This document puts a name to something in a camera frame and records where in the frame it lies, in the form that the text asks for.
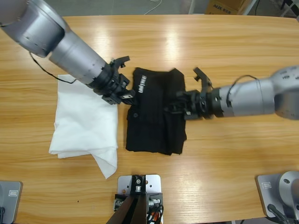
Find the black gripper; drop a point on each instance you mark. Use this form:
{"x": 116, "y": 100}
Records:
{"x": 201, "y": 105}
{"x": 112, "y": 86}

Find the black t-shirt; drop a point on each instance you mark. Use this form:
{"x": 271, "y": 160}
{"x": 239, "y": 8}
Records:
{"x": 154, "y": 121}

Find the white garment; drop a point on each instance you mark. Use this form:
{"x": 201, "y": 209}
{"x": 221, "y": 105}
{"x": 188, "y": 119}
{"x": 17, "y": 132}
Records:
{"x": 81, "y": 130}

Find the silver bolt knob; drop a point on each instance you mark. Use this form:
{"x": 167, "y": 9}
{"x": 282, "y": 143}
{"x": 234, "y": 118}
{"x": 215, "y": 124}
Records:
{"x": 118, "y": 204}
{"x": 154, "y": 202}

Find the cardboard box with blue print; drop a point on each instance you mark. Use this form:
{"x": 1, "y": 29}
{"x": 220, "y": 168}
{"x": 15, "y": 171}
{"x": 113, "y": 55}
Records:
{"x": 224, "y": 7}

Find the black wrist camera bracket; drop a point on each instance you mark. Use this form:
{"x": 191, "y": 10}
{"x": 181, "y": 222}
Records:
{"x": 203, "y": 79}
{"x": 121, "y": 60}

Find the white mount plate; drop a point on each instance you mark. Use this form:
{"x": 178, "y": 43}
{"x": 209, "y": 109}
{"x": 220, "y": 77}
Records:
{"x": 154, "y": 183}

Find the white metal post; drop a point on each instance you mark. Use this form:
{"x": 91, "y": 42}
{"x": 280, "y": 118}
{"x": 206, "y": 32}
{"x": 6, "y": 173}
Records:
{"x": 192, "y": 7}

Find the black camera post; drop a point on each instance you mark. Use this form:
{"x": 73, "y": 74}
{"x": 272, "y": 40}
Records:
{"x": 130, "y": 210}

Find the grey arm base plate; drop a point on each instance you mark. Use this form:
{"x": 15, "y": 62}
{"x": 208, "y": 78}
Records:
{"x": 12, "y": 203}
{"x": 268, "y": 193}

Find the white slanted frame leg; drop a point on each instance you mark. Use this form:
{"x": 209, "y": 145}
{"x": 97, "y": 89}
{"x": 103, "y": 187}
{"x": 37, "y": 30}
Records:
{"x": 252, "y": 5}

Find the black chair frame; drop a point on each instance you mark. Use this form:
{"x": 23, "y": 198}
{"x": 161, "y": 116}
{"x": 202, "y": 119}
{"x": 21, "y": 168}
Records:
{"x": 289, "y": 4}

